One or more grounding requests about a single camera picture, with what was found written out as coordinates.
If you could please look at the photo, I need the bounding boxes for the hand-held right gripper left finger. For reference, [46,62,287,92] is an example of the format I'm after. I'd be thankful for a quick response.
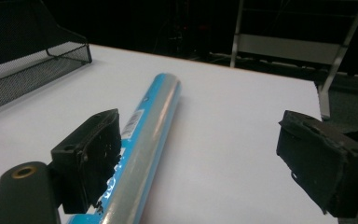
[50,108,123,215]

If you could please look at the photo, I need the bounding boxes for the black mesh tray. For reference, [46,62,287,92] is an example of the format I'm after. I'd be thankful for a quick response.
[0,0,93,117]

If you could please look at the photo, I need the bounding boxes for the grey metal stand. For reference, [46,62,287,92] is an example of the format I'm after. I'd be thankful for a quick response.
[228,0,358,120]

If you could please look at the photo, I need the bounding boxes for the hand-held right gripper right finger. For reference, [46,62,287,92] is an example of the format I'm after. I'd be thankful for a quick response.
[275,109,358,218]

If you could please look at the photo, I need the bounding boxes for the blue and silver roll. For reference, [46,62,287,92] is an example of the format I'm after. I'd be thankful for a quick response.
[66,73,182,224]

